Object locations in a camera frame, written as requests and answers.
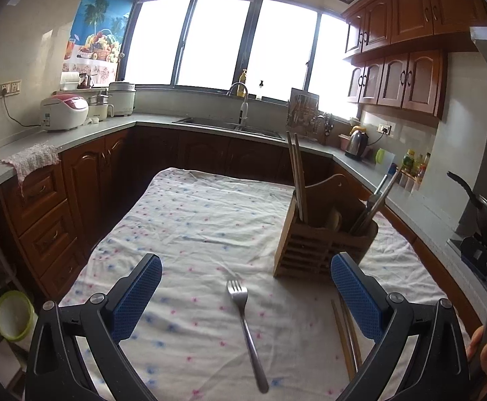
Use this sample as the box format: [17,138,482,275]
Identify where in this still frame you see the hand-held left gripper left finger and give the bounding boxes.
[25,253,163,401]

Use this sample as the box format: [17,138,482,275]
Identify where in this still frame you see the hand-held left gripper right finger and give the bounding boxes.
[330,252,471,401]

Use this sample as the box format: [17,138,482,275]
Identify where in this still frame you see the wooden utensil holder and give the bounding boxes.
[274,172,379,283]

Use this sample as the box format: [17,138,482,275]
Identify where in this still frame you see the metal fork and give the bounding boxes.
[226,280,270,394]

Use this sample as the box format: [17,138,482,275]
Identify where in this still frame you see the wooden chopstick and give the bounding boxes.
[294,133,309,223]
[331,299,356,379]
[286,131,305,223]

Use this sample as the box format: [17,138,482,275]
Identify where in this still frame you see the gas stove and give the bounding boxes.
[448,236,487,314]

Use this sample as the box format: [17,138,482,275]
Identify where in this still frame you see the floral white tablecloth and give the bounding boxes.
[57,167,475,401]

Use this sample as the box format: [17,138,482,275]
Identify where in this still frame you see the wooden lower cabinets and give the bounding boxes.
[0,126,484,335]

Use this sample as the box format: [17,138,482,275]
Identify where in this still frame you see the wooden cabinets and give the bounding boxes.
[342,0,487,119]
[0,126,484,335]

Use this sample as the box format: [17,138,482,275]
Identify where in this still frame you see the green plastic basin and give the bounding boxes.
[0,290,35,342]

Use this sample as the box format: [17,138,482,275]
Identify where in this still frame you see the white spice jar set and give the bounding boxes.
[396,169,420,193]

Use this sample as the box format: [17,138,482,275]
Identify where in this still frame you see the steel electric kettle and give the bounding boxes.
[344,129,370,160]

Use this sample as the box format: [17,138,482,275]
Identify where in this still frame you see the kitchen tool holder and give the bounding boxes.
[319,113,334,145]

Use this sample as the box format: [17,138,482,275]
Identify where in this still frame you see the pink knitted cloth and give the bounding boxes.
[1,143,61,185]

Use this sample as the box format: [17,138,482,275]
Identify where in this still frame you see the grey kitchen countertop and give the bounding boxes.
[0,113,487,318]

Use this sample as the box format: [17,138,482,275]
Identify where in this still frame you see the steel kitchen sink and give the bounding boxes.
[172,116,286,140]

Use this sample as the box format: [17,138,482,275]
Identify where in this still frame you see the pink white rice cooker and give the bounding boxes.
[40,94,89,133]

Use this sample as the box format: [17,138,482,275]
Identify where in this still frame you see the large white electric pot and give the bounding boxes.
[107,81,136,117]

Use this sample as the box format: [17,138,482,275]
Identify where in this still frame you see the chrome kitchen faucet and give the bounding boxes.
[227,82,250,125]

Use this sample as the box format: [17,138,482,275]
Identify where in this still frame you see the wooden upper cabinets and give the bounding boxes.
[342,0,487,119]

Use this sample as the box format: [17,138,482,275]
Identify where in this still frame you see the kitchen window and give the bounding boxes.
[124,0,362,120]

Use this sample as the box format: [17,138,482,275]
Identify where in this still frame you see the black power cable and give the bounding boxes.
[0,91,43,128]

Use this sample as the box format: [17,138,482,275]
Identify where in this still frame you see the wall power strip socket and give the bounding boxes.
[0,80,22,101]

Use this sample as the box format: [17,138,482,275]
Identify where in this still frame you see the tropical fruit wall poster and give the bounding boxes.
[62,0,138,87]

